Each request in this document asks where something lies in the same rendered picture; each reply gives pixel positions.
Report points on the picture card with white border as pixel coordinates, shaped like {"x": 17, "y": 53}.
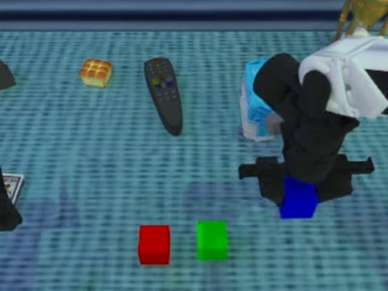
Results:
{"x": 15, "y": 185}

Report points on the golden bread loaf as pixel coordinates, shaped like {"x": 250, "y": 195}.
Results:
{"x": 95, "y": 73}

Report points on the green cube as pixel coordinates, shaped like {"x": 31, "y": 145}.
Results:
{"x": 211, "y": 239}

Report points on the dark grey object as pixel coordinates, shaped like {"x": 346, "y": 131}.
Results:
{"x": 5, "y": 77}

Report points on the dark grey remote control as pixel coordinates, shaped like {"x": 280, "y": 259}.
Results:
{"x": 165, "y": 94}

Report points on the blue and white carton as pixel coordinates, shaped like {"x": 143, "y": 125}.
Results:
{"x": 253, "y": 103}

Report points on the blue cube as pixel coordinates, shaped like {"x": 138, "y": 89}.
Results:
{"x": 298, "y": 198}

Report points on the red cube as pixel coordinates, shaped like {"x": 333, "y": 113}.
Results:
{"x": 154, "y": 244}

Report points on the golden stand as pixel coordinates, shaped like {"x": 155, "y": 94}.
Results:
{"x": 363, "y": 13}

